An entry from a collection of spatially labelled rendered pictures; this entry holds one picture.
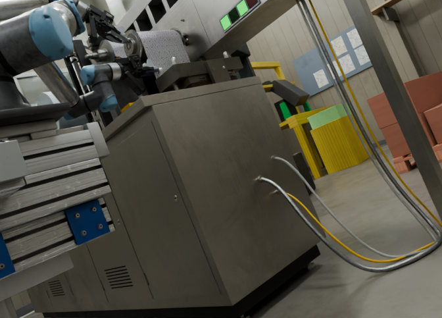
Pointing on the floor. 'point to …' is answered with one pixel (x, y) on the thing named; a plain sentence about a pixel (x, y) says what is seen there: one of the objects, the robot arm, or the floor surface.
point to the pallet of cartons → (432, 83)
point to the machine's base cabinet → (191, 216)
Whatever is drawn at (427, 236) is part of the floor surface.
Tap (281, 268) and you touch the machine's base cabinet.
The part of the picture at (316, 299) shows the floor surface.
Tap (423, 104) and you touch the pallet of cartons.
